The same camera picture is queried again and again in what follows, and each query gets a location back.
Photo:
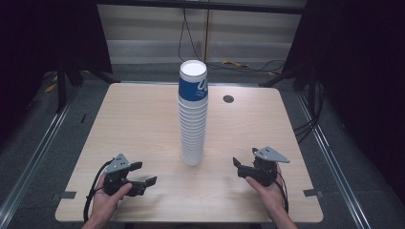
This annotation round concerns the black metal stand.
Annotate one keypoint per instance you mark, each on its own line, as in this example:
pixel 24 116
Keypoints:
pixel 280 78
pixel 61 89

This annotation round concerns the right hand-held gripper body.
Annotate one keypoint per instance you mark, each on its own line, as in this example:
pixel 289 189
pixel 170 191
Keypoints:
pixel 266 170

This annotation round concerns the grey tape strip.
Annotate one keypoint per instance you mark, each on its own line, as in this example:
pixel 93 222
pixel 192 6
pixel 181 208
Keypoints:
pixel 65 195
pixel 312 192

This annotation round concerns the person's right hand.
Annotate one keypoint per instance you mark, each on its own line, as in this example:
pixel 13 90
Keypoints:
pixel 272 197

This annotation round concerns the black curtain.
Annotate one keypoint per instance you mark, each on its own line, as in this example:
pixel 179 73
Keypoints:
pixel 359 63
pixel 38 38

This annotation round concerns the metal floor rail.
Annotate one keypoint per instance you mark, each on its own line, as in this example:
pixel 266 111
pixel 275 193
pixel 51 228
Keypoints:
pixel 35 156
pixel 331 159

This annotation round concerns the person's left hand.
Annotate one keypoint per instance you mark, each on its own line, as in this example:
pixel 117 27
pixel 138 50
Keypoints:
pixel 103 203

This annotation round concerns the stack of paper cups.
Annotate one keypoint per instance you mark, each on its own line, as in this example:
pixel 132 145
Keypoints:
pixel 192 136

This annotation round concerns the yellow floor tape piece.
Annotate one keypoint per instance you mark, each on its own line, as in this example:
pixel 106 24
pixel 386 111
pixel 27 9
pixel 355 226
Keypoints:
pixel 235 63
pixel 50 88

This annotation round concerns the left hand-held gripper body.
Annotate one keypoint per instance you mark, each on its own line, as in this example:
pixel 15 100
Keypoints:
pixel 117 165

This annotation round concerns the black horizontal bar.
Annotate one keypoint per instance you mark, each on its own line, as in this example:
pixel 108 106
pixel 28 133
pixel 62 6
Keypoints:
pixel 203 6

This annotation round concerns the round dark table grommet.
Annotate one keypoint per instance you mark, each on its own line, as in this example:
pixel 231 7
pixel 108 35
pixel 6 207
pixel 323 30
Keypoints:
pixel 228 99

